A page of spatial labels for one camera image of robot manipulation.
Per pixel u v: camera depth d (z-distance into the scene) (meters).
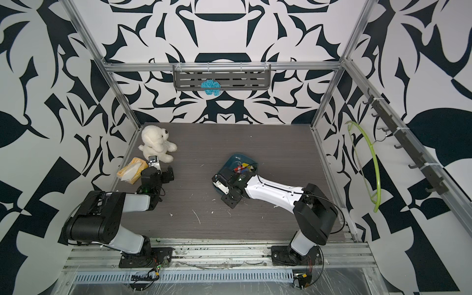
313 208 0.48
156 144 0.91
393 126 0.60
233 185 0.63
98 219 0.45
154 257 0.74
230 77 0.94
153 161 0.81
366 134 0.72
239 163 1.02
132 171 0.94
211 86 0.91
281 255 0.74
